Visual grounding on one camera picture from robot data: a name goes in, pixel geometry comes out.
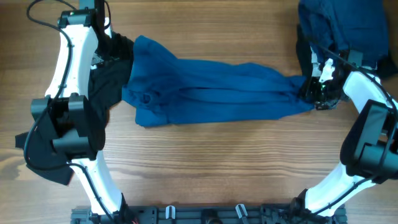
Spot blue t-shirt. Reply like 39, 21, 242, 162
122, 35, 314, 128

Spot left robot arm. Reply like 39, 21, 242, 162
16, 1, 134, 223

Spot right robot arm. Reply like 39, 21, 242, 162
288, 57, 397, 223

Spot folded white garment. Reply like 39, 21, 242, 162
310, 46, 378, 78

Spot folded black garment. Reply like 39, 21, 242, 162
296, 25, 397, 80

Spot folded navy garment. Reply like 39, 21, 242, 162
298, 0, 389, 68

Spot black garment on left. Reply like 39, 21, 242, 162
27, 32, 134, 185

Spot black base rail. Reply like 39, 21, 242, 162
70, 203, 348, 224

